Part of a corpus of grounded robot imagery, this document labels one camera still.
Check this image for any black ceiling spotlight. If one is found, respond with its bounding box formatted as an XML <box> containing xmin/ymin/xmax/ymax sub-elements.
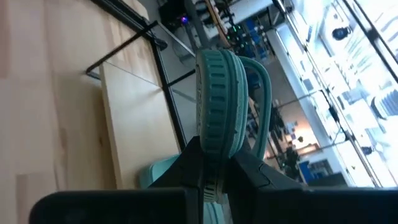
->
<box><xmin>331</xmin><ymin>26</ymin><xmax>354</xmax><ymax>42</ymax></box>

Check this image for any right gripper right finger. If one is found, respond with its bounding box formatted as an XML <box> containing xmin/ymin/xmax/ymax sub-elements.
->
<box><xmin>221</xmin><ymin>145</ymin><xmax>398</xmax><ymax>224</ymax></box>

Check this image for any black aluminium rig frame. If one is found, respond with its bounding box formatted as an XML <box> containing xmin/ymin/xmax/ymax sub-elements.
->
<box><xmin>90</xmin><ymin>0</ymin><xmax>398</xmax><ymax>152</ymax></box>

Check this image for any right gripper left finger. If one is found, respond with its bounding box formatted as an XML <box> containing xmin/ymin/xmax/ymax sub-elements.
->
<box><xmin>29</xmin><ymin>135</ymin><xmax>205</xmax><ymax>224</ymax></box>

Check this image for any black computer with glowing light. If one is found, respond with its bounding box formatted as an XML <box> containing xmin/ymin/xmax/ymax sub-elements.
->
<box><xmin>159</xmin><ymin>0</ymin><xmax>195</xmax><ymax>30</ymax></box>

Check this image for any black-framed wooden shelf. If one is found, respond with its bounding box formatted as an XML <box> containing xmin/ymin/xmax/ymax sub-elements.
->
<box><xmin>85</xmin><ymin>19</ymin><xmax>197</xmax><ymax>191</ymax></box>

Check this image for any teal rubber slide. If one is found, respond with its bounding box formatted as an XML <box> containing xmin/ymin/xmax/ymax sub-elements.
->
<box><xmin>195</xmin><ymin>49</ymin><xmax>274</xmax><ymax>205</ymax></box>
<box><xmin>138</xmin><ymin>154</ymin><xmax>182</xmax><ymax>190</ymax></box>

